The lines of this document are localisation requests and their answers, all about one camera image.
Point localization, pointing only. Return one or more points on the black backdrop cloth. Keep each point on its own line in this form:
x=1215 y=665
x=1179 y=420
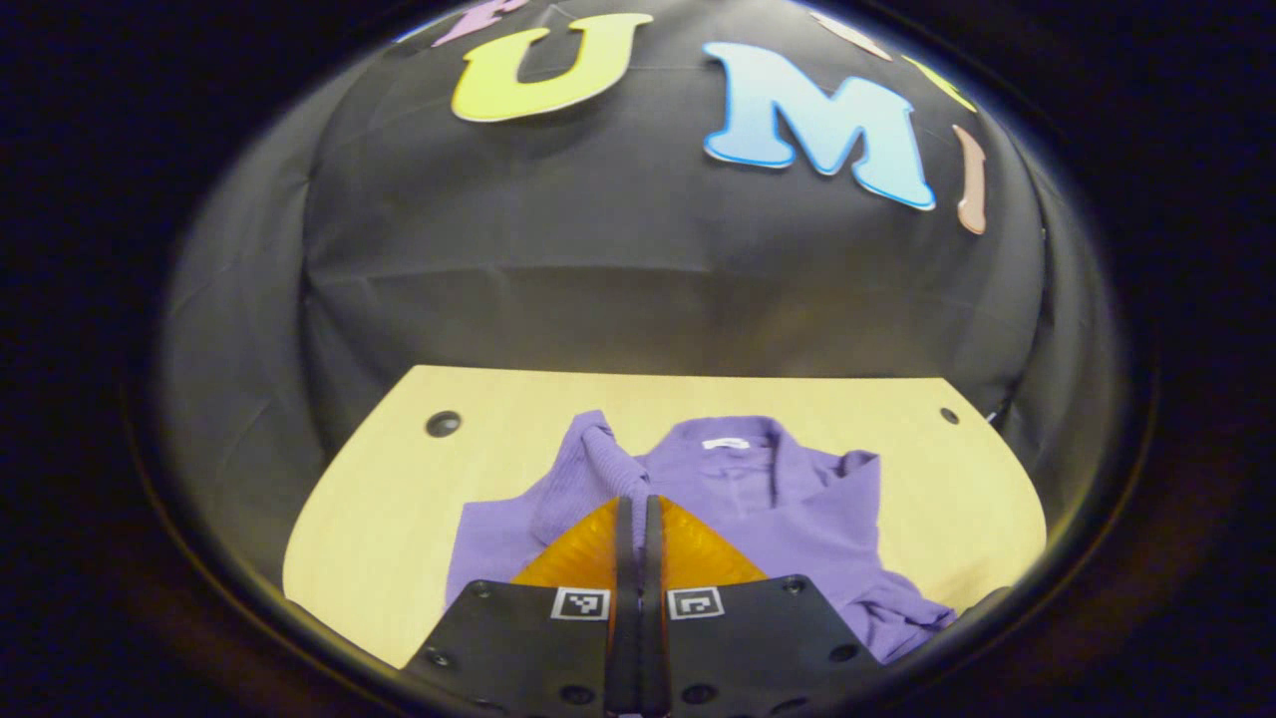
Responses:
x=648 y=269

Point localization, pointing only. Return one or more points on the purple knit garment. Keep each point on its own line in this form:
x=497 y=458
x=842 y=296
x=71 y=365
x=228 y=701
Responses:
x=797 y=519

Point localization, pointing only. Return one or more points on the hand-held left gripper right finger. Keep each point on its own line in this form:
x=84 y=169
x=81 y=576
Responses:
x=758 y=653

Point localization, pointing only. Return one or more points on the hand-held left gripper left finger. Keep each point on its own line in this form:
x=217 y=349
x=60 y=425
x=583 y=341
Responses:
x=528 y=653

